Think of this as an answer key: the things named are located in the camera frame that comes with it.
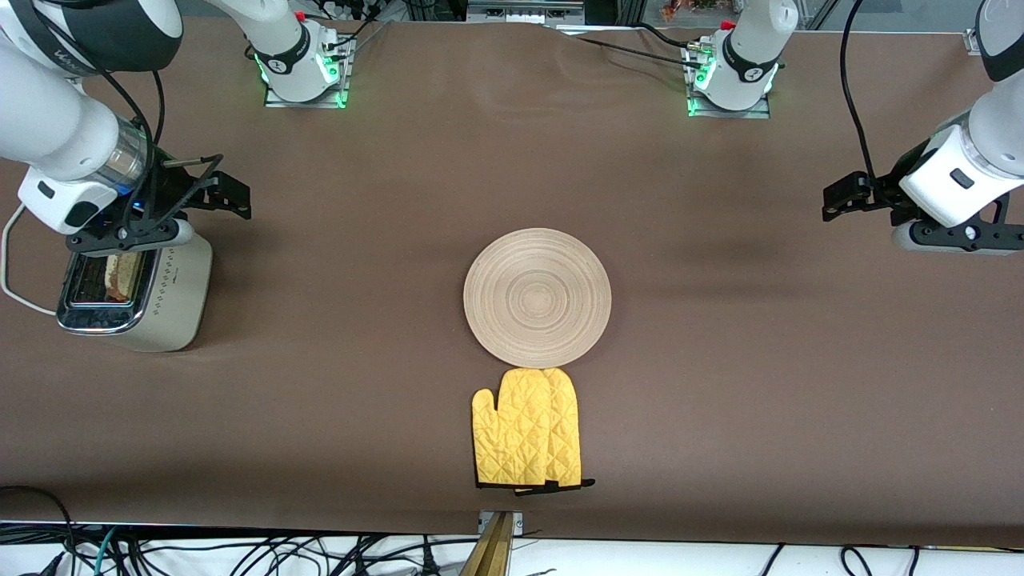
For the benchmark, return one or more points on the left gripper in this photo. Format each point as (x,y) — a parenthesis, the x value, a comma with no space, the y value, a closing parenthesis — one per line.
(890,190)

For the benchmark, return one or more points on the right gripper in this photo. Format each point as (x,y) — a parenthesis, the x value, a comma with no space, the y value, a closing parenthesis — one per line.
(170,190)

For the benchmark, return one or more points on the slice of bread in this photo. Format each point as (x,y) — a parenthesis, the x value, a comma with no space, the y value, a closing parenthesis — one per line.
(122,276)

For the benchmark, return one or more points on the round wooden plate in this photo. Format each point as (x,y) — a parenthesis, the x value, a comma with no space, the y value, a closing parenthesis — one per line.
(538,298)

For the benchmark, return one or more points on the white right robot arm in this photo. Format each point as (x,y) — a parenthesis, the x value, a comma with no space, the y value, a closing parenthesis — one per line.
(40,120)

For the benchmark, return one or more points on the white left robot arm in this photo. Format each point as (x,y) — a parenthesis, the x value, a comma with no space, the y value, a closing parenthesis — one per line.
(1004,128)

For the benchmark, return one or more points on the cream and chrome toaster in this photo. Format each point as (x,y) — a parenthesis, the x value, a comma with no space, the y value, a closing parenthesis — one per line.
(176,304)

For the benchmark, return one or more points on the brown table cover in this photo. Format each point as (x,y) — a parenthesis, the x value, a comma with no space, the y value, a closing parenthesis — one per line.
(360,240)

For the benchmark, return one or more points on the yellow quilted oven mitt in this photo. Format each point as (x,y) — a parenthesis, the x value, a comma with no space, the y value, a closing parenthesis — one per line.
(512,432)
(570,432)

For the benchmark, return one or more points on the tan angled beam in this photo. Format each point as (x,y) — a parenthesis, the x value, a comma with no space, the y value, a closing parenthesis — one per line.
(490,556)

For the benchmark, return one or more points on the silver aluminium frame rail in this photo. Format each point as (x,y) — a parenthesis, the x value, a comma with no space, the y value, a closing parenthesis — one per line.
(520,12)

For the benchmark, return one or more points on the small metal bracket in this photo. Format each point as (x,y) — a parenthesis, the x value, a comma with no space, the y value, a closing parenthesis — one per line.
(516,522)

